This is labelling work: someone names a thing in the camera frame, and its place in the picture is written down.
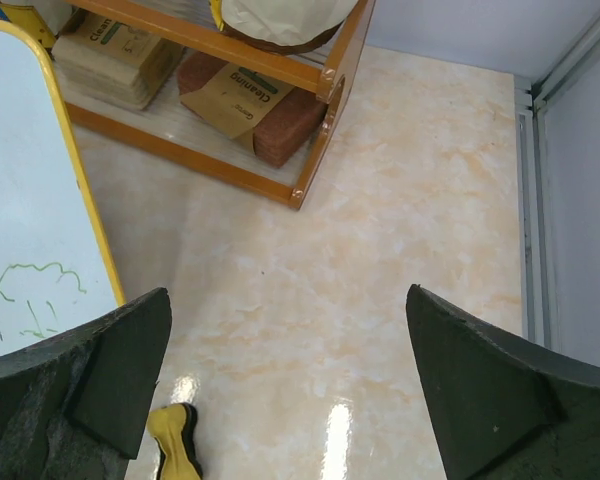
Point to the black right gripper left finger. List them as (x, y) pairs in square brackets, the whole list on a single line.
[(75, 406)]

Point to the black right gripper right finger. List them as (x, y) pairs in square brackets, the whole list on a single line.
[(502, 407)]

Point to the yellow black eraser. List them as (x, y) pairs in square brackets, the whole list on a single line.
[(172, 427)]

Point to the yellow framed whiteboard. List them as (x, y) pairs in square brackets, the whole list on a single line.
[(56, 268)]

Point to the orange wooden shelf rack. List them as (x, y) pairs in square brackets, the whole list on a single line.
[(174, 79)]

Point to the beige sponge cloth pack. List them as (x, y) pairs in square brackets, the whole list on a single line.
[(113, 61)]

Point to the brown scouring pad pack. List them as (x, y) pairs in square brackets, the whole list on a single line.
[(268, 117)]

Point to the cream paper bag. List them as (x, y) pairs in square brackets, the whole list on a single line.
[(285, 27)]

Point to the aluminium frame post right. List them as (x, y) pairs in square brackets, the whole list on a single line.
[(558, 149)]

